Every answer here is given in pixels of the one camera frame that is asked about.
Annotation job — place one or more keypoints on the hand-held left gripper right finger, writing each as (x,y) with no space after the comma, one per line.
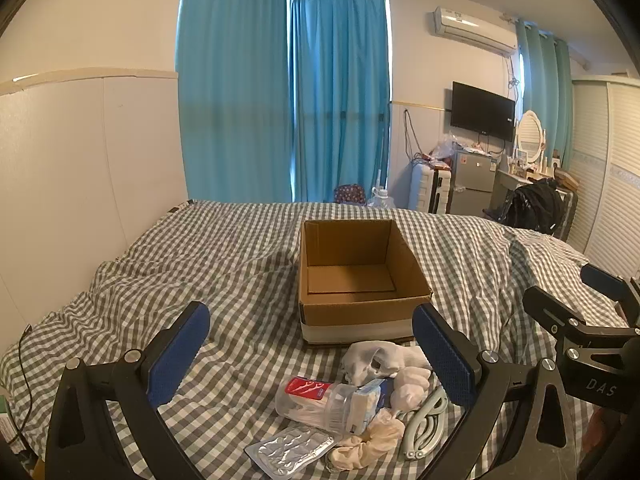
(442,360)

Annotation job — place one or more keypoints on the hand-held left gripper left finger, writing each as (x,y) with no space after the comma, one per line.
(180,355)

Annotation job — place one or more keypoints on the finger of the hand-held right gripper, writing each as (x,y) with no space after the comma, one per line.
(550,308)
(607,281)

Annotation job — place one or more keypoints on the pale pink sock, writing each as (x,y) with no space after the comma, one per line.
(410,385)

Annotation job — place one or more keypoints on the white sock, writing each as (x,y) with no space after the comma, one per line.
(370,355)

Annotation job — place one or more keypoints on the pale green folding hanger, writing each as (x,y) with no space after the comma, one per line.
(417,435)

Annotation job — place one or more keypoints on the blue white tissue packet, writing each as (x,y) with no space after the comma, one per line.
(367,402)

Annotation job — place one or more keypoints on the brown cardboard box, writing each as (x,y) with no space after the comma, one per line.
(350,312)

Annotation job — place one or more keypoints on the clear plastic jar red label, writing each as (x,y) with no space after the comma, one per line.
(310,405)

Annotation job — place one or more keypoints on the silver foil blister pack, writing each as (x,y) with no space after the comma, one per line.
(290,450)

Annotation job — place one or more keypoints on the grey white checkered blanket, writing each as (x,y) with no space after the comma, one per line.
(200,260)

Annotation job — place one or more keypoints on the black backpack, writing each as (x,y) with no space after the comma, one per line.
(535,205)

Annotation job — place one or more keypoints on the white wardrobe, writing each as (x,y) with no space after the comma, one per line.
(607,170)

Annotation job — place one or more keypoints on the white dressing table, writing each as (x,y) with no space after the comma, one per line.
(510,185)

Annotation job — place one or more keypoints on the grey mini fridge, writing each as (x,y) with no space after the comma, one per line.
(472,180)

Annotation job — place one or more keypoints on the white oval mirror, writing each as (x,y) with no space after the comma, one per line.
(531,132)

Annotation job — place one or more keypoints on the white blue suitcase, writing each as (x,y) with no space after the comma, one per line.
(425,187)

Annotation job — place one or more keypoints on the dark patterned bag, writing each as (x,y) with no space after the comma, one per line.
(349,195)

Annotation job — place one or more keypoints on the clear plastic bag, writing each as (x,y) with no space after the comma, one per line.
(445,147)

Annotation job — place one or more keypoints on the narrow blue curtain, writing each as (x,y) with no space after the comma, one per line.
(545,90)

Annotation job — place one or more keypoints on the wide blue curtain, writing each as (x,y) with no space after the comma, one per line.
(235,85)

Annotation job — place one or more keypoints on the blue window curtain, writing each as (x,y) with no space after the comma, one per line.
(340,95)

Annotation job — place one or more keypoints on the white air conditioner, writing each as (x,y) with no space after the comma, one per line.
(472,27)

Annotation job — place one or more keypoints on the black wall television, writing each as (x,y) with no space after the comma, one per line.
(482,110)

